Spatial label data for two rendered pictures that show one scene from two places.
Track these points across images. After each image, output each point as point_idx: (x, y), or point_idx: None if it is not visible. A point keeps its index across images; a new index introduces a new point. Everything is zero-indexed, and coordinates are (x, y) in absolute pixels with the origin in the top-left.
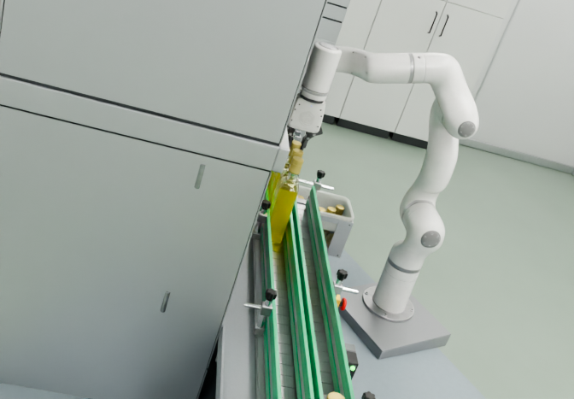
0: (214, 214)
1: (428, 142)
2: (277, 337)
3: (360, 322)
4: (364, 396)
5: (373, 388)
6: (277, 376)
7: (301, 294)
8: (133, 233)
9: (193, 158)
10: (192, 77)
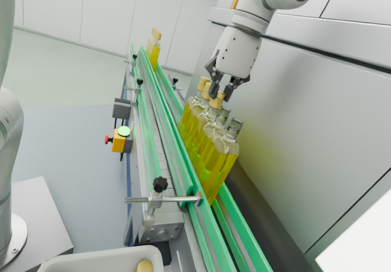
0: None
1: None
2: (166, 78)
3: (51, 204)
4: (137, 55)
5: (64, 159)
6: (163, 71)
7: (159, 87)
8: None
9: None
10: None
